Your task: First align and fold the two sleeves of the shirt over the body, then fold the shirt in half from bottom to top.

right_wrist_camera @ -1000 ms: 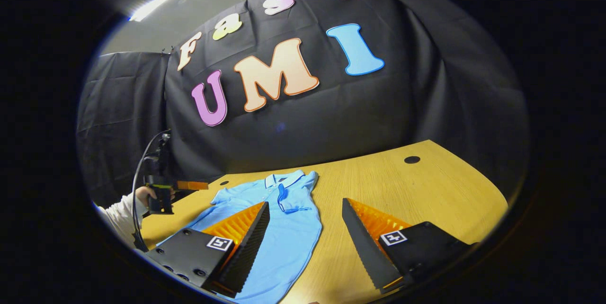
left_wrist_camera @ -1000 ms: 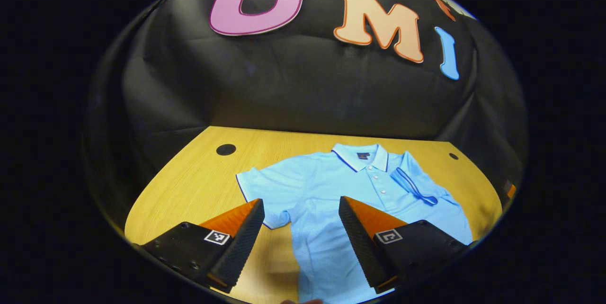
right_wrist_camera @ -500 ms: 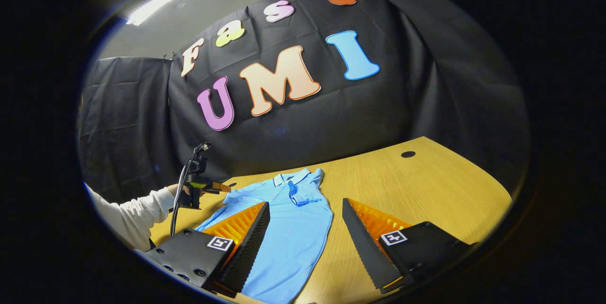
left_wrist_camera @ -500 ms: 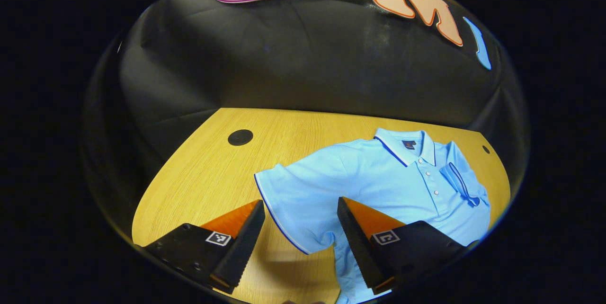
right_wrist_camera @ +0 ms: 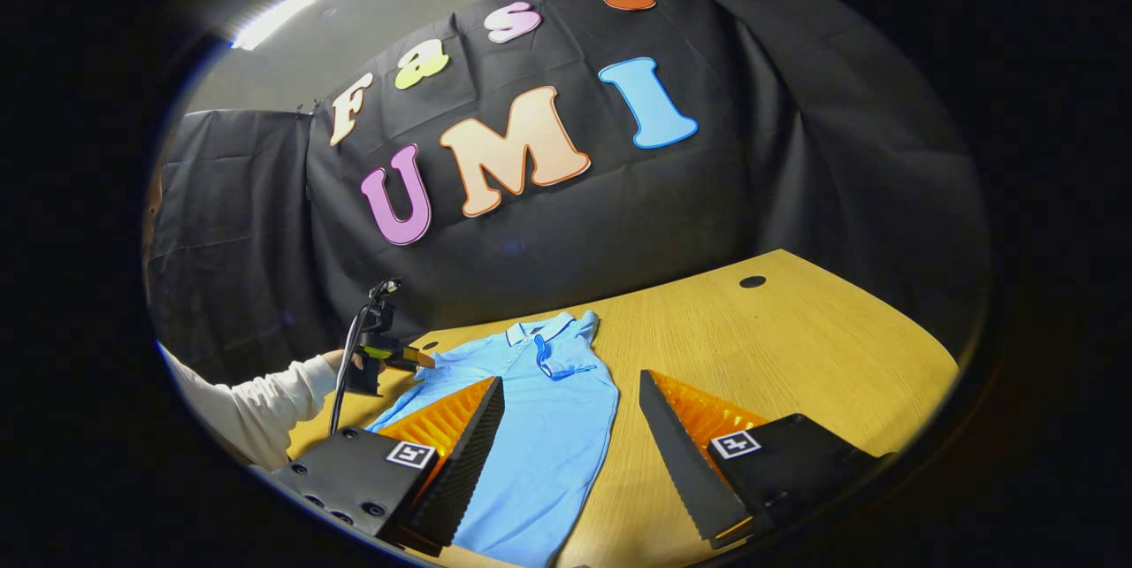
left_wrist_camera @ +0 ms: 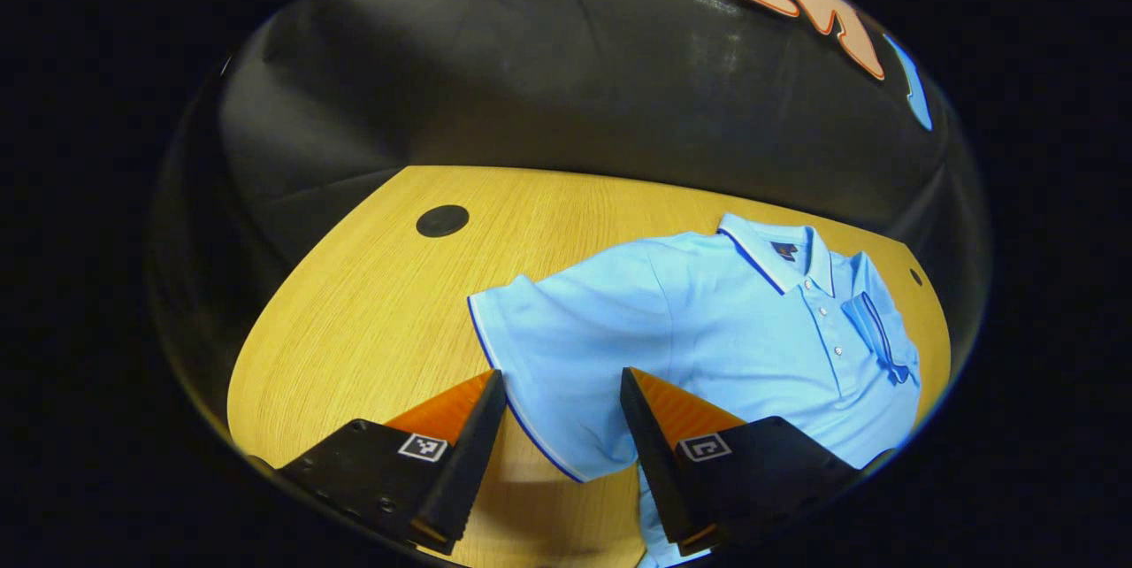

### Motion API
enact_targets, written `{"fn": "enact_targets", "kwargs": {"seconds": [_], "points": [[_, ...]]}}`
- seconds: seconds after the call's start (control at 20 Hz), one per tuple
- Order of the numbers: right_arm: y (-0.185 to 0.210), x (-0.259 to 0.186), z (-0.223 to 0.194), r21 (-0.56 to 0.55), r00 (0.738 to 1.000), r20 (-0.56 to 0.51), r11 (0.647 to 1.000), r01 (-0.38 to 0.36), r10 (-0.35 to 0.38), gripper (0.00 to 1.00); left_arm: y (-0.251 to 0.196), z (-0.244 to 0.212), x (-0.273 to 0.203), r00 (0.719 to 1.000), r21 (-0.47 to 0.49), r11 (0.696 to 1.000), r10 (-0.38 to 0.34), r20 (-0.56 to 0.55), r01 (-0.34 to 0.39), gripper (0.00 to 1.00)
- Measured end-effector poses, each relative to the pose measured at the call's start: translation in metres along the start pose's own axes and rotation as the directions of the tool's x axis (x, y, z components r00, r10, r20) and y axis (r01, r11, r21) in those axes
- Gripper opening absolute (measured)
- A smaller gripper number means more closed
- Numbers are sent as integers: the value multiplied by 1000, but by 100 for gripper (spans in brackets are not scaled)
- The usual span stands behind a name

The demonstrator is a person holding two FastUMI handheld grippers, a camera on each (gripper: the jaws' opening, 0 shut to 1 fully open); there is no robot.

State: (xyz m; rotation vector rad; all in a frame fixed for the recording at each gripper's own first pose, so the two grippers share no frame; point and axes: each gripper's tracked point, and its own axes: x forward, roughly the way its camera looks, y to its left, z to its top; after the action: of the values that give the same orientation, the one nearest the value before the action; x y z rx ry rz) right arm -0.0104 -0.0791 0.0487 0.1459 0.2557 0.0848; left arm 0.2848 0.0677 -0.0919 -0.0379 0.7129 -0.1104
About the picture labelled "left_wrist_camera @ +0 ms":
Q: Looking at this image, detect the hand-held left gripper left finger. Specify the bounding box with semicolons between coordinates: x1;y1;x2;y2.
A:
250;368;508;556

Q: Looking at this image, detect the black backdrop cloth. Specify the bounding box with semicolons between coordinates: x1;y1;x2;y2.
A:
150;0;987;348

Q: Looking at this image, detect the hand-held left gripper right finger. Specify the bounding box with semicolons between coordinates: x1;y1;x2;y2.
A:
620;366;890;557

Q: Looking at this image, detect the light blue T-shirt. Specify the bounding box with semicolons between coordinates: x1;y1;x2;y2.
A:
467;212;922;568

